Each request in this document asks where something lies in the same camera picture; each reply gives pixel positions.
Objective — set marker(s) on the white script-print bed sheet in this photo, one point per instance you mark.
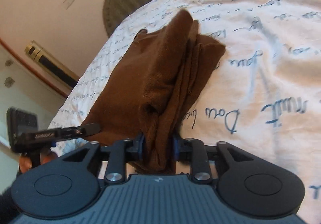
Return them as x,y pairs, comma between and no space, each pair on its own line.
264,95

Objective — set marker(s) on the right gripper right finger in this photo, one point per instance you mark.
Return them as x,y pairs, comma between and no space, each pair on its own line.
193,152

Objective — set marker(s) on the left hand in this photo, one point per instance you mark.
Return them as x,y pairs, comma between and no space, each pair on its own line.
27,162

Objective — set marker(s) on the brown knit sweater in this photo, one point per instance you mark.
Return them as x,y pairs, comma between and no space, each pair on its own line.
153,86

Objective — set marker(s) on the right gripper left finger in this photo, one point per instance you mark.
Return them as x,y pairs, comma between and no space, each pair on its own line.
123,152

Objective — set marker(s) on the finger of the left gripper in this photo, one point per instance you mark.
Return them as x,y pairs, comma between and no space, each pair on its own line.
77,132

